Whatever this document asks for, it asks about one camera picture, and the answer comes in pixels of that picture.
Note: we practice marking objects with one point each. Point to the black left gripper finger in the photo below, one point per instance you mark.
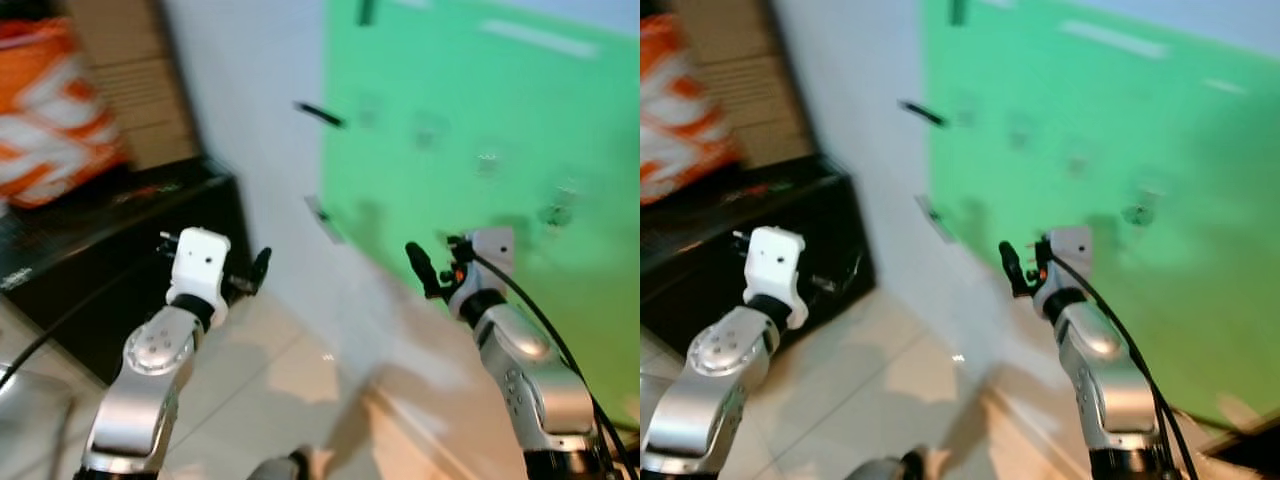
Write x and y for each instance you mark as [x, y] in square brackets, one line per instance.
[741, 240]
[168, 241]
[262, 262]
[850, 268]

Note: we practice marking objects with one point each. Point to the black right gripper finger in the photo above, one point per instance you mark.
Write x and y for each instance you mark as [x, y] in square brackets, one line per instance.
[420, 266]
[1012, 268]

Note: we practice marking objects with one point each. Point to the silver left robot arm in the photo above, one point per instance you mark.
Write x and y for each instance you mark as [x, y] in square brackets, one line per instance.
[710, 380]
[150, 370]

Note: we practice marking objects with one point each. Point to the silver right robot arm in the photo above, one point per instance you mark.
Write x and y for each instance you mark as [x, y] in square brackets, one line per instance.
[1105, 370]
[530, 370]

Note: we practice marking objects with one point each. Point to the clear plastic hook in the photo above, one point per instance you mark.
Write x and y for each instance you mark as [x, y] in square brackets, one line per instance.
[430, 131]
[560, 208]
[1140, 205]
[368, 111]
[965, 109]
[487, 162]

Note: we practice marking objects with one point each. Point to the black cabinet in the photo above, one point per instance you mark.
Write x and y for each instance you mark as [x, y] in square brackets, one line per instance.
[700, 250]
[100, 250]

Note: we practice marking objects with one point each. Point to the orange and white bag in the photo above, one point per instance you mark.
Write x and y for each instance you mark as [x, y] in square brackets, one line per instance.
[50, 110]
[680, 110]

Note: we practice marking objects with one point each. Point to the long black tape strip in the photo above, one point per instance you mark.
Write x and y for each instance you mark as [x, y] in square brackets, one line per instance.
[320, 113]
[922, 113]

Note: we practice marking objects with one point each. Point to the tan cardboard box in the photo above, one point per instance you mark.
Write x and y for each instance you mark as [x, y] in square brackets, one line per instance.
[140, 80]
[750, 80]

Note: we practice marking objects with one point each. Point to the green board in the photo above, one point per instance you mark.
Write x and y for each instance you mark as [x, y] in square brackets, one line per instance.
[1150, 130]
[500, 90]

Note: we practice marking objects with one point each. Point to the grey robot leg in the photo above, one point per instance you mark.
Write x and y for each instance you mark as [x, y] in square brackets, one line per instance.
[280, 467]
[885, 468]

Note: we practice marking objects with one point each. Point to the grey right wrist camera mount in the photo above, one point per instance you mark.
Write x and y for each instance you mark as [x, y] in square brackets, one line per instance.
[492, 245]
[1072, 245]

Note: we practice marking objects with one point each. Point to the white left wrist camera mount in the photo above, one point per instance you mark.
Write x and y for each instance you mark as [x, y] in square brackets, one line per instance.
[200, 265]
[778, 265]

